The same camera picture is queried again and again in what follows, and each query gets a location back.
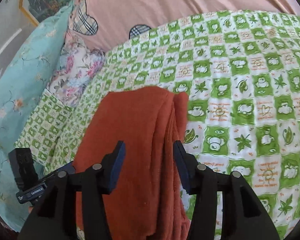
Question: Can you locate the floral pastel cushion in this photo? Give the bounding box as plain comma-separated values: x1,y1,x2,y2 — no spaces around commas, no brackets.
46,38,105,107

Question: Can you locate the green white patterned pillow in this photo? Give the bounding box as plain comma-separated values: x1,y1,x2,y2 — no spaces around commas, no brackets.
14,89,74,174

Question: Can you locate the pink quilt with plaid hearts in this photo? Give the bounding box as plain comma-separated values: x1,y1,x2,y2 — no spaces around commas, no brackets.
68,0,300,51

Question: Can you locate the rust orange knit sweater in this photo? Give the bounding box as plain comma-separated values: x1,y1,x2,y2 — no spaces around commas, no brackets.
74,86,190,239

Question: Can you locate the green white patterned bed sheet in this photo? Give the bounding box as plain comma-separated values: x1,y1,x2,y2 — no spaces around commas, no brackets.
46,10,300,238

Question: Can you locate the teal floral pillow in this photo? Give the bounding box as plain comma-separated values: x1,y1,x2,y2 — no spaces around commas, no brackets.
0,4,73,232

